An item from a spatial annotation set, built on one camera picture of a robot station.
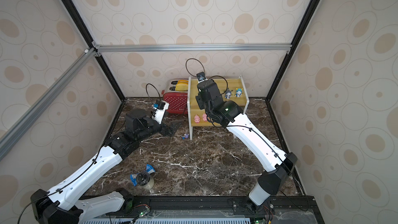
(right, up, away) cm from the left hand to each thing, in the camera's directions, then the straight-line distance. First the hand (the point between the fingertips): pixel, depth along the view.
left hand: (178, 117), depth 69 cm
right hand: (+11, +11, +1) cm, 16 cm away
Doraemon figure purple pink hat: (0, -13, +27) cm, 30 cm away
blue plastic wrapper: (-18, -29, +14) cm, 37 cm away
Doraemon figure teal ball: (+28, +12, +4) cm, 31 cm away
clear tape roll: (-16, -30, +3) cm, 34 cm away
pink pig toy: (+8, -2, +16) cm, 18 cm away
